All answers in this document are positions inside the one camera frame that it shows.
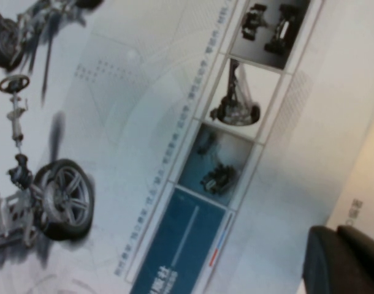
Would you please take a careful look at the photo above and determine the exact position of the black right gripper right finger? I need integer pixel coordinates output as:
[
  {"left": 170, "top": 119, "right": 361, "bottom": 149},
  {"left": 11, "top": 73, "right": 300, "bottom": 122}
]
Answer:
[{"left": 338, "top": 224, "right": 374, "bottom": 277}]

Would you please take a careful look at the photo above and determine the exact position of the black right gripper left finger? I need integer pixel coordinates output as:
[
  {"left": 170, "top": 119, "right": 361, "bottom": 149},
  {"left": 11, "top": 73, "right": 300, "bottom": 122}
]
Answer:
[{"left": 302, "top": 225, "right": 374, "bottom": 294}]

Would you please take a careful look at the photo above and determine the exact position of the white car suspension book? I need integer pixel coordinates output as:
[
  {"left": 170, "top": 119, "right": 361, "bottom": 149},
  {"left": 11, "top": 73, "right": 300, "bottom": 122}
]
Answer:
[{"left": 0, "top": 0, "right": 374, "bottom": 294}]

